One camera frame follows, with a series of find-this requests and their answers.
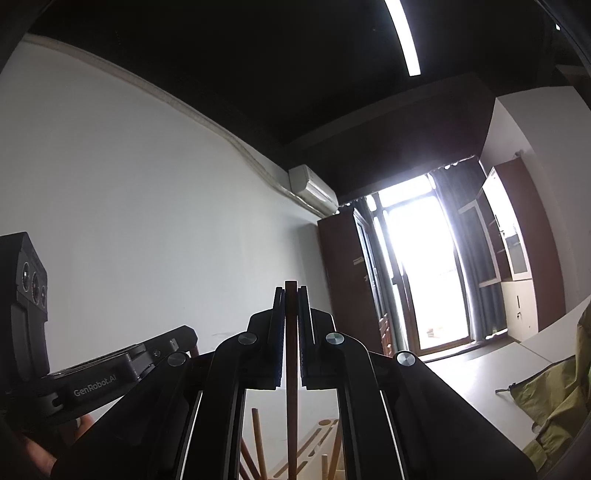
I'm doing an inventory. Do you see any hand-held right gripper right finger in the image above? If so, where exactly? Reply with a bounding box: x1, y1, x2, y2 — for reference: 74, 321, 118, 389
298, 285, 539, 480

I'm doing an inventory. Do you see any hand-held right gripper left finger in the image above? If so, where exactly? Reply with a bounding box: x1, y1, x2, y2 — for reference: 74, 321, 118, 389
51, 286, 287, 480

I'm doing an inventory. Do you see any reddish brown single chopstick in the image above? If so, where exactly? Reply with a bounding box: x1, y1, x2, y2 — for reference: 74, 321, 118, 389
285, 281, 297, 480

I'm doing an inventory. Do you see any cream slotted utensil holder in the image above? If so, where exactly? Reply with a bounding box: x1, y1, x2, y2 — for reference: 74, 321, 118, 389
268, 418, 347, 480

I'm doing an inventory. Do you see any group of wooden chopsticks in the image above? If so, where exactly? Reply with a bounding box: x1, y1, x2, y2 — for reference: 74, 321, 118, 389
238, 408, 345, 480

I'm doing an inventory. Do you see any person's left hand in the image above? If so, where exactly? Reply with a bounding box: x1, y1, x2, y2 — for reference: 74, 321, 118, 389
21, 414, 98, 476

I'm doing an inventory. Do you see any dark brown wardrobe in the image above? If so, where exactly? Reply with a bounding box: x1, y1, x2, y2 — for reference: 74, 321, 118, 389
318, 206, 399, 357

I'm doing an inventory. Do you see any glass balcony door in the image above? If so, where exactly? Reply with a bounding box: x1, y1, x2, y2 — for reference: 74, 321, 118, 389
369, 173, 481, 357

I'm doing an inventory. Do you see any white air conditioner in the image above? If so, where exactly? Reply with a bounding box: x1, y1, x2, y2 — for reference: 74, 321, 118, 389
288, 165, 339, 216

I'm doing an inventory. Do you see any grey curtain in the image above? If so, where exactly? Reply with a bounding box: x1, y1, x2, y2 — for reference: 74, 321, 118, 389
429, 157, 509, 343

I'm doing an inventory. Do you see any brown and white cabinet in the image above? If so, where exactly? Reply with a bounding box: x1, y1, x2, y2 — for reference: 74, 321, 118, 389
457, 157, 567, 343

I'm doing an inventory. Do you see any olive green jacket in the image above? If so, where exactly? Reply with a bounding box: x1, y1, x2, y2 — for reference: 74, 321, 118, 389
510, 305, 591, 476

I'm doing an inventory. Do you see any ceiling strip light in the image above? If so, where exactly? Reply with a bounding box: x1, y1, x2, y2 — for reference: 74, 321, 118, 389
384, 0, 422, 77

